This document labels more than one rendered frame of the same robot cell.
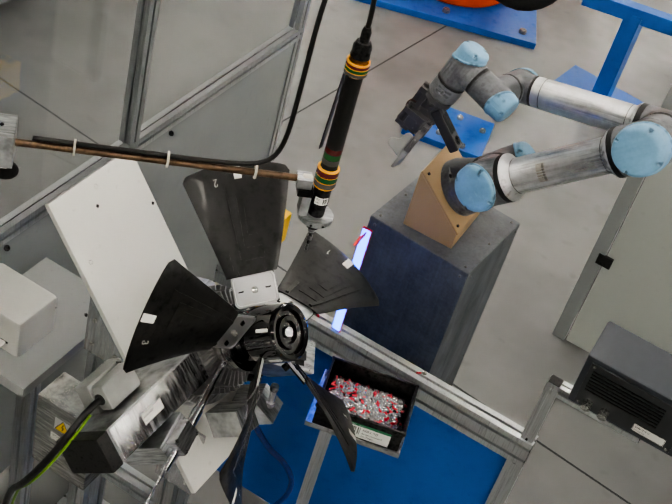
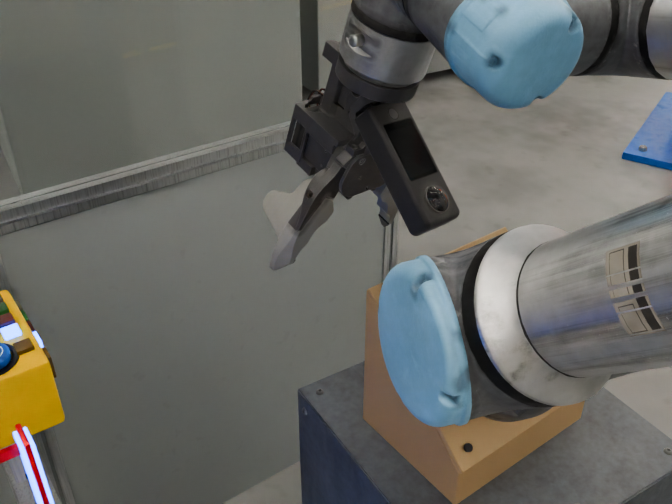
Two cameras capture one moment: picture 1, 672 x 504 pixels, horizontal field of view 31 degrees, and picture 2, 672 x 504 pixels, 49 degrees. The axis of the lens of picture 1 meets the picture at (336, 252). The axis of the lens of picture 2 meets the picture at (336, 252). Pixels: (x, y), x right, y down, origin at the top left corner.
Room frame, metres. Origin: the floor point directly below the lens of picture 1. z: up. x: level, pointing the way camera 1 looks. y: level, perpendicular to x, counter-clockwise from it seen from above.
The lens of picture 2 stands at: (2.04, -0.45, 1.59)
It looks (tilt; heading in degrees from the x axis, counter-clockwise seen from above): 33 degrees down; 35
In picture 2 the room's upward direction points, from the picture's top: straight up
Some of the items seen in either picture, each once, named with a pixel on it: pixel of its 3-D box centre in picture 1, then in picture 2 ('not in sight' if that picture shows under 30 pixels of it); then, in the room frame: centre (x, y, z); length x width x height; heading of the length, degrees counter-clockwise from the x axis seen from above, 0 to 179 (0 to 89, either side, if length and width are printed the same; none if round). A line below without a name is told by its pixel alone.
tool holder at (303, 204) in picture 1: (315, 197); not in sight; (1.87, 0.07, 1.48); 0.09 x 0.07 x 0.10; 106
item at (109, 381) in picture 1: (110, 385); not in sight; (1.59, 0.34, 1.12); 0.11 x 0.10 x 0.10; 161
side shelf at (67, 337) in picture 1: (35, 323); not in sight; (1.95, 0.62, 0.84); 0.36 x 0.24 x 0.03; 161
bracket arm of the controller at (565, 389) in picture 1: (594, 408); not in sight; (2.01, -0.66, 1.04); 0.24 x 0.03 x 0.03; 71
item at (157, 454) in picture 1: (154, 438); not in sight; (1.57, 0.24, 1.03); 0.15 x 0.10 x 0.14; 71
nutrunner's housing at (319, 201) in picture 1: (338, 133); not in sight; (1.88, 0.06, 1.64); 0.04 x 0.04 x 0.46
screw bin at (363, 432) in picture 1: (365, 404); not in sight; (2.01, -0.17, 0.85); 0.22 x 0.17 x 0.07; 87
